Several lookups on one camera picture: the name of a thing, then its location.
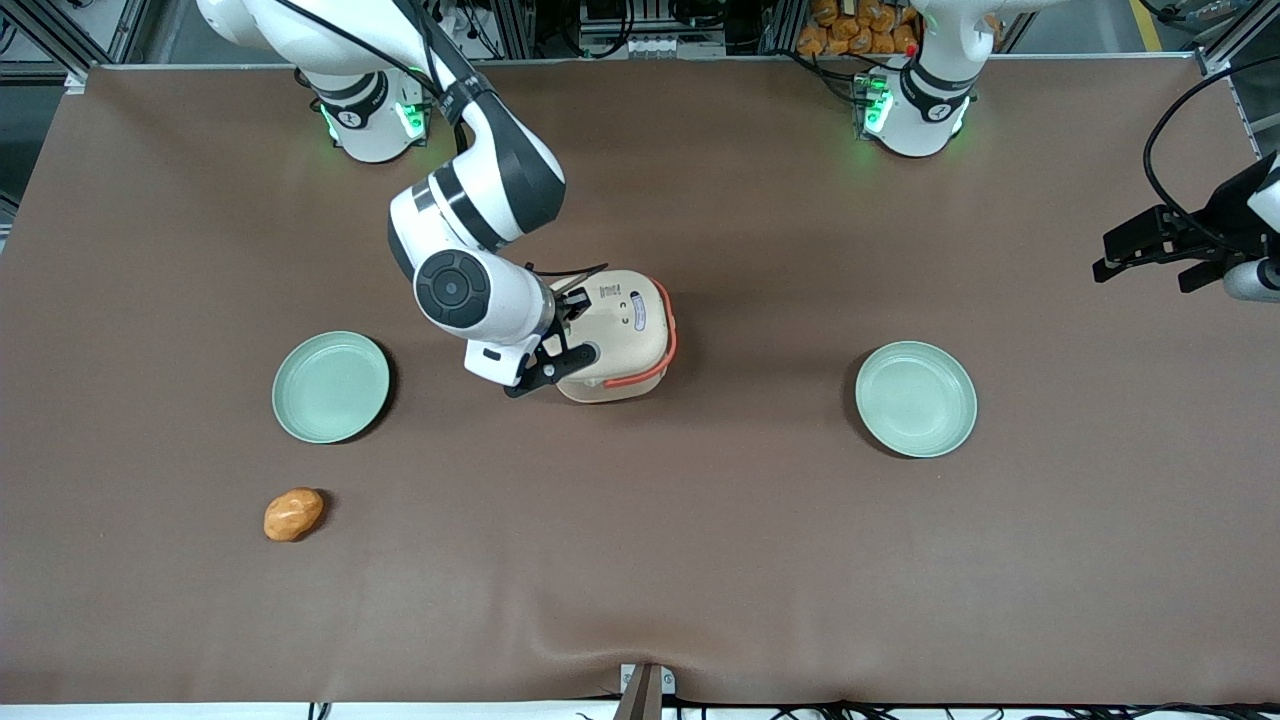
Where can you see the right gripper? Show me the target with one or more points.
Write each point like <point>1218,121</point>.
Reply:
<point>567,309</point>

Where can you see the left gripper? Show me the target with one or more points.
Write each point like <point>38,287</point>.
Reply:
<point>1222,212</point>

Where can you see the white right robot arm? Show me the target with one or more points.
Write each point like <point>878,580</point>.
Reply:
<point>500,165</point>

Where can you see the pale green plate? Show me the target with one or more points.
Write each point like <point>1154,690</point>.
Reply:
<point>330,388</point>
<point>915,400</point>

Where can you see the brown tablecloth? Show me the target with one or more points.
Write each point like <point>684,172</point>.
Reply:
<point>640,570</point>

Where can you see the white power strip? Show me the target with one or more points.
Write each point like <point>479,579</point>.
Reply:
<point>650,47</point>

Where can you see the orange-brown bread roll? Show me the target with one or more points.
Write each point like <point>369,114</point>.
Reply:
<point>292,515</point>

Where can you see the bag of orange bread rolls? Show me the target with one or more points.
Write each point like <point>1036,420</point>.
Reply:
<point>850,30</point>

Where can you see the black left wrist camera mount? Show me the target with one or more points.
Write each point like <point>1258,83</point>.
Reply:
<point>1240,215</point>

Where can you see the aluminium frame strut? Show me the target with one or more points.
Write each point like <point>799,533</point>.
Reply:
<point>1235,40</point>
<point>90,35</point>

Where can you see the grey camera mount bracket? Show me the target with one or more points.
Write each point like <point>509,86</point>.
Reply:
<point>646,692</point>

